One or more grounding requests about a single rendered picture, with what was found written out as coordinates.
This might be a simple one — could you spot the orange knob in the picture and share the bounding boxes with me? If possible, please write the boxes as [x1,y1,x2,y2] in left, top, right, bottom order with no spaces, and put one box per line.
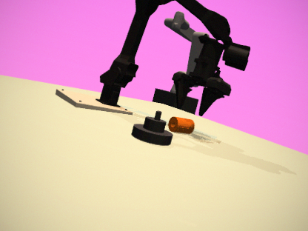
[168,116,195,134]

